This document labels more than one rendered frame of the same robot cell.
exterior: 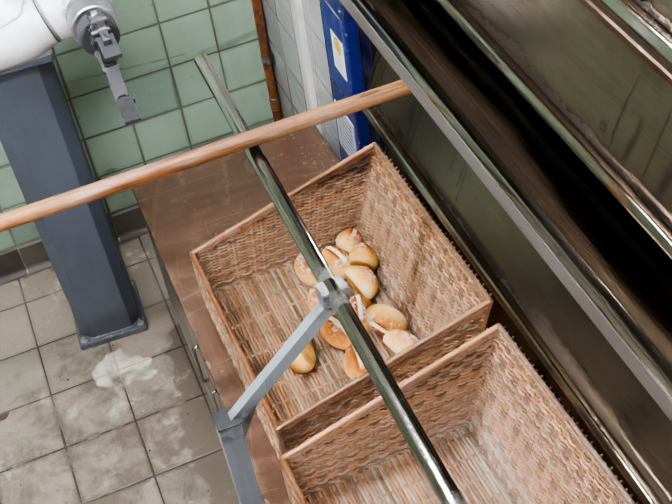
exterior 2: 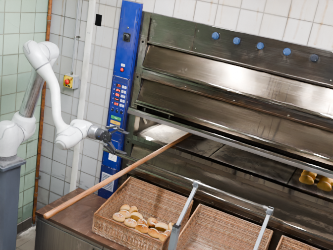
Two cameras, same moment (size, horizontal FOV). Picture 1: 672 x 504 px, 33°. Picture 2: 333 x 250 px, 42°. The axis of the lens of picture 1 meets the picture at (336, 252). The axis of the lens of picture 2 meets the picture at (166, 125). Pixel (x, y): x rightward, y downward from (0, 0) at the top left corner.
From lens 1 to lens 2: 2.14 m
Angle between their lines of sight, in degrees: 49
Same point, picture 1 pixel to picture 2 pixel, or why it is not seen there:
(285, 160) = not seen: hidden behind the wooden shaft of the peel
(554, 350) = (225, 199)
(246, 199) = (78, 208)
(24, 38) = (78, 138)
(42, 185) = (7, 214)
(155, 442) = not seen: outside the picture
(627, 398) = (252, 198)
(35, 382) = not seen: outside the picture
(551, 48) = (233, 119)
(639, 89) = (262, 120)
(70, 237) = (8, 237)
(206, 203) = (66, 211)
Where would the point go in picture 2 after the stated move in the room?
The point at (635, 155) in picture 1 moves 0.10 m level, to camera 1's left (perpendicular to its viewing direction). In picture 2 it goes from (264, 133) to (256, 135)
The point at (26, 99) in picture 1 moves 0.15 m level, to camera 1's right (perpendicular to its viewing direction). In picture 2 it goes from (14, 178) to (33, 173)
